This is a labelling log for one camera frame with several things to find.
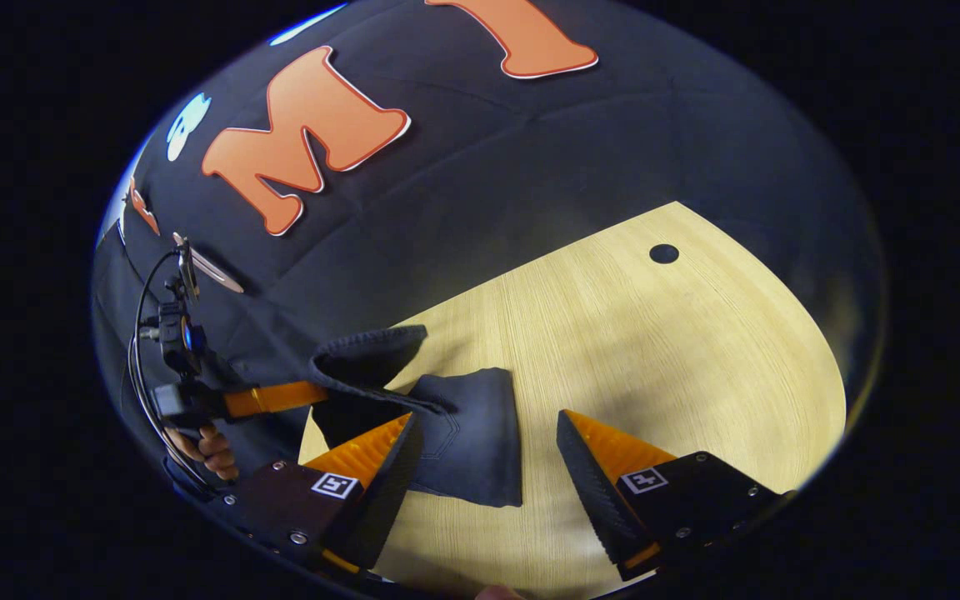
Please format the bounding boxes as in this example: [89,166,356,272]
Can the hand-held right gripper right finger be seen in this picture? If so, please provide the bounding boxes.
[556,408,787,583]

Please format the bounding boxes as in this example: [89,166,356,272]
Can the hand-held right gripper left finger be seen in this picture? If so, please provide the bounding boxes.
[216,411,425,578]

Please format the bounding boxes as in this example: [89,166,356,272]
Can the black jeans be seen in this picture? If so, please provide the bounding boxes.
[309,325,524,509]

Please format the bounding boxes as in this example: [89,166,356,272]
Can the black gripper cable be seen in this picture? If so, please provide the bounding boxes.
[127,248,223,501]

